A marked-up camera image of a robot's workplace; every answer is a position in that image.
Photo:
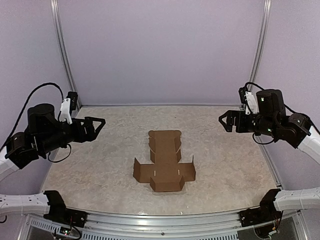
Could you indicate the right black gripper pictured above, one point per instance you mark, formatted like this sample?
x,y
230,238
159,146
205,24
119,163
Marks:
x,y
232,114

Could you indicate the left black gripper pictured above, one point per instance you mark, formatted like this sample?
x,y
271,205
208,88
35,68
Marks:
x,y
90,134

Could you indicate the brown cardboard paper box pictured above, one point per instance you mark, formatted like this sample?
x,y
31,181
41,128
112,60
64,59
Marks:
x,y
166,173

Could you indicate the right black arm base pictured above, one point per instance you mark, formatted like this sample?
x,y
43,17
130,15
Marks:
x,y
265,212

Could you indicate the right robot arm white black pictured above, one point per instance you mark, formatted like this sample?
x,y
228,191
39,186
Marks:
x,y
265,114

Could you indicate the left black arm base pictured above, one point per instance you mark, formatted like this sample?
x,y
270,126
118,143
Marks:
x,y
58,212

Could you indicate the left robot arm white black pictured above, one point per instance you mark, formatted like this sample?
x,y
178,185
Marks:
x,y
44,134

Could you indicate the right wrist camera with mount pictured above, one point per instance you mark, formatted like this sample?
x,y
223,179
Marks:
x,y
248,100

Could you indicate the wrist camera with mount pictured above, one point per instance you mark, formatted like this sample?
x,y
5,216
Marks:
x,y
248,100
68,105

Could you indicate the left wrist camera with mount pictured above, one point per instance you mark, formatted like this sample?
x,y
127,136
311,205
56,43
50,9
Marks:
x,y
68,105

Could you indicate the right aluminium frame post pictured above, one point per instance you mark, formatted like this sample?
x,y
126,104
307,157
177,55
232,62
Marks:
x,y
261,42

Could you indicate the aluminium frame post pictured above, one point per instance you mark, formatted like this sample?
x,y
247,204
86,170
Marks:
x,y
261,42
54,5

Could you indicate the front aluminium rail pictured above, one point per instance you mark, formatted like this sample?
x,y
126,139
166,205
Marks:
x,y
210,226

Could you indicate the left aluminium frame post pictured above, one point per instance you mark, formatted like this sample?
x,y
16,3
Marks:
x,y
54,5

